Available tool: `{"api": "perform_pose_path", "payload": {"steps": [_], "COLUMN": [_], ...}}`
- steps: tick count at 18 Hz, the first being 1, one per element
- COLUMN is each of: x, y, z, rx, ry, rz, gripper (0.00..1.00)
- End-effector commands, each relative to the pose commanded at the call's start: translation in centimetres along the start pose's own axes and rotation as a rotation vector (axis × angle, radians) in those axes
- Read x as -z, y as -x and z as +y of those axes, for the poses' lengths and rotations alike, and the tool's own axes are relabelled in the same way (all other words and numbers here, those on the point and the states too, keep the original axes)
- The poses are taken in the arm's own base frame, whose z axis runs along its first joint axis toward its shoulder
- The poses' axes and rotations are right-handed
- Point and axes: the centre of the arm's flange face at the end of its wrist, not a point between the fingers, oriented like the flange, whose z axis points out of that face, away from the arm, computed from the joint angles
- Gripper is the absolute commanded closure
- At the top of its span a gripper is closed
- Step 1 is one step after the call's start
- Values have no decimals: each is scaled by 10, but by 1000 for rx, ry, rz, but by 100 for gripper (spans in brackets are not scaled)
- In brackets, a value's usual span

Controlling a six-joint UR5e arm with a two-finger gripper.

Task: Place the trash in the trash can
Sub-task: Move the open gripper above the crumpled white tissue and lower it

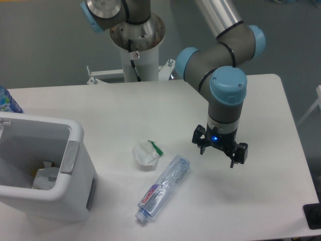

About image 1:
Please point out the white frame at right edge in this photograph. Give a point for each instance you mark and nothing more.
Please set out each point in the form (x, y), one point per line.
(314, 105)

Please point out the blue labelled bottle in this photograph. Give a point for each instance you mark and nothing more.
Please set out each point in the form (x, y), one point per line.
(8, 103)

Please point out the black object at table edge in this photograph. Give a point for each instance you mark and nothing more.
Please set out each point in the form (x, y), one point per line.
(312, 215)

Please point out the clear plastic water bottle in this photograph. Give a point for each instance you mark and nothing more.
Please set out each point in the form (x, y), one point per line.
(162, 188)

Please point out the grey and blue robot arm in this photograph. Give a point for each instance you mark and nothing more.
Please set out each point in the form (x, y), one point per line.
(213, 73)

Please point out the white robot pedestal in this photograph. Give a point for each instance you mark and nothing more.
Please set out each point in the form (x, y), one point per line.
(139, 52)

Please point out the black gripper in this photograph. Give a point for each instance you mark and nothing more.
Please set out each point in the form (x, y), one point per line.
(205, 137)

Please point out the white paper wrapper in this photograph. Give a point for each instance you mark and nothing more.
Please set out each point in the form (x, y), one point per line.
(147, 154)

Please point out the trash inside the can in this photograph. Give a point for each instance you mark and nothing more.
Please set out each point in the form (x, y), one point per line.
(45, 178)

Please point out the white trash can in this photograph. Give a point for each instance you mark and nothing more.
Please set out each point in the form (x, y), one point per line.
(29, 140)

